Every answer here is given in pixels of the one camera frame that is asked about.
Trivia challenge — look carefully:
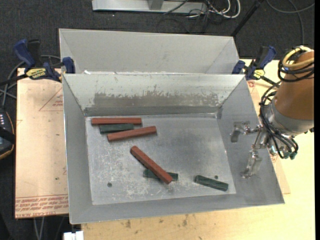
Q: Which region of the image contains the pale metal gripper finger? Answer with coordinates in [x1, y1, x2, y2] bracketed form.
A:
[240, 150, 263, 180]
[229, 120, 251, 143]

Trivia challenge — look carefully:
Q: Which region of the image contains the grey metal bin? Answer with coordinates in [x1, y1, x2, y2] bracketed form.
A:
[58, 28, 286, 225]

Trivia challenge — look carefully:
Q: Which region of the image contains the dark green flat block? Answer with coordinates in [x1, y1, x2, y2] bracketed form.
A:
[194, 174, 230, 192]
[142, 168, 179, 183]
[99, 123, 135, 135]

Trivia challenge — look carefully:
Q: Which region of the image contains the red-brown flat block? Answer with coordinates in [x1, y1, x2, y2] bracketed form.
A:
[90, 117, 143, 127]
[129, 145, 174, 185]
[106, 125, 158, 143]

